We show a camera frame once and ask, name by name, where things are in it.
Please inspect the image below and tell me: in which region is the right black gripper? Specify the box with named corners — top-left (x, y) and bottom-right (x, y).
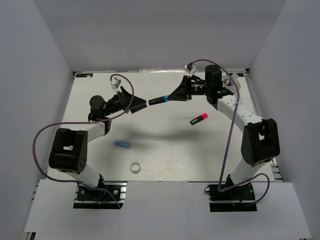
top-left (168, 75), bottom-right (211, 102)

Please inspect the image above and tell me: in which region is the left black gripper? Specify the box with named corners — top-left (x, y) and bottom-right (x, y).
top-left (103, 86), bottom-right (147, 117)

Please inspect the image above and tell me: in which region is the black highlighter blue cap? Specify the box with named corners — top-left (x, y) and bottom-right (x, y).
top-left (148, 95), bottom-right (168, 106)

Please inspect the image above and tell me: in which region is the black highlighter pink cap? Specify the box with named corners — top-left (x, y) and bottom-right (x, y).
top-left (190, 113), bottom-right (208, 126)

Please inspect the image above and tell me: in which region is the blue correction tape dispenser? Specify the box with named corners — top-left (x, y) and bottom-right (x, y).
top-left (113, 141), bottom-right (131, 148)

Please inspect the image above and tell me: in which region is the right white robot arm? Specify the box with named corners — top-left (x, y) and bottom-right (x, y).
top-left (164, 63), bottom-right (280, 200)

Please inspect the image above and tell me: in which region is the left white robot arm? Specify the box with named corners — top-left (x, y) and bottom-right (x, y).
top-left (48, 86), bottom-right (147, 200)

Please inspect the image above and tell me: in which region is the white round divided container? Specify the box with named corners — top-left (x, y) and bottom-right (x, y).
top-left (222, 73), bottom-right (241, 95)

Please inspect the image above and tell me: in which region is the white tape roll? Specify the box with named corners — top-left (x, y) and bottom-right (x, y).
top-left (130, 161), bottom-right (141, 174)

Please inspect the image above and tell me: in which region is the pink white correction tape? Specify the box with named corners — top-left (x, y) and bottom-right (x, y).
top-left (63, 145), bottom-right (73, 151)

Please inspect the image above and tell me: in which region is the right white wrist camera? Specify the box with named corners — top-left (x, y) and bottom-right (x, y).
top-left (184, 62), bottom-right (196, 76)

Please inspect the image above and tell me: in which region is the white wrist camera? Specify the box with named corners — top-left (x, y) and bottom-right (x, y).
top-left (184, 62), bottom-right (196, 76)
top-left (110, 76), bottom-right (121, 90)

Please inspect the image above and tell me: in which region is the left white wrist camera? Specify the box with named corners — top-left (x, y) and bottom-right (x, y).
top-left (110, 76), bottom-right (121, 90)

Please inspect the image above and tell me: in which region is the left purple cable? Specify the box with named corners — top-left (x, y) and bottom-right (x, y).
top-left (32, 74), bottom-right (136, 210)

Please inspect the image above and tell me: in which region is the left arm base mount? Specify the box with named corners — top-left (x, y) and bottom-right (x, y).
top-left (73, 181), bottom-right (127, 210)

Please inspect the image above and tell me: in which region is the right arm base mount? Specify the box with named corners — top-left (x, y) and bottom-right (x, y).
top-left (204, 183), bottom-right (257, 213)

